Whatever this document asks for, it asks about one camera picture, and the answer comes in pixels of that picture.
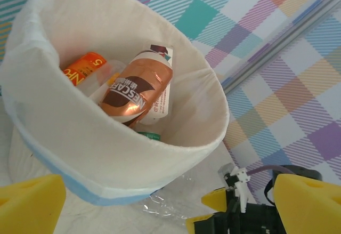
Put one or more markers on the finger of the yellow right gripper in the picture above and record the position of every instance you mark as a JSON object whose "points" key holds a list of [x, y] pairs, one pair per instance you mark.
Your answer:
{"points": [[214, 199], [198, 224]]}

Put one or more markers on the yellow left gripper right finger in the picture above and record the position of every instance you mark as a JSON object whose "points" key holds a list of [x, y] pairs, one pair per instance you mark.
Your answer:
{"points": [[311, 207]]}

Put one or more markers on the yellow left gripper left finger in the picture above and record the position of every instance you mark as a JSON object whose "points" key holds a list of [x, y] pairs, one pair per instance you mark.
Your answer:
{"points": [[29, 207]]}

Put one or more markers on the clear bottle green cap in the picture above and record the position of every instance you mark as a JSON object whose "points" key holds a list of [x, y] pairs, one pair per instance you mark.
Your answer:
{"points": [[170, 204]]}

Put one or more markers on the green label bottle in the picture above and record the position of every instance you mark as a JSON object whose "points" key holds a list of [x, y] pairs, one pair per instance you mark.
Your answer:
{"points": [[152, 136]]}

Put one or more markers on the red white label bottle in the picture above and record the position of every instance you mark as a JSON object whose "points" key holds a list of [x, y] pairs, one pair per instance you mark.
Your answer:
{"points": [[160, 106]]}

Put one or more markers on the brown Nescafe bottle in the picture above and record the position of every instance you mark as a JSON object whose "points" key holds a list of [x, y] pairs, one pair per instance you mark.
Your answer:
{"points": [[133, 90]]}

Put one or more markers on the clear bottle orange print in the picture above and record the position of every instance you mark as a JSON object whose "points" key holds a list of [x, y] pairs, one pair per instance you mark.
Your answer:
{"points": [[93, 84]]}

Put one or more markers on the orange label bottle gold cap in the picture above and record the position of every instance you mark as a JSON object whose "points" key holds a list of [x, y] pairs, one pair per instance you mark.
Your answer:
{"points": [[85, 67]]}

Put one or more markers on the white fabric bin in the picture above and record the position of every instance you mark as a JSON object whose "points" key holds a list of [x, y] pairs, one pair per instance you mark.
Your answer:
{"points": [[80, 151]]}

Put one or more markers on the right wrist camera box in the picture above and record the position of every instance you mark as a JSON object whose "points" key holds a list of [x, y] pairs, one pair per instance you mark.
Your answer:
{"points": [[239, 178]]}

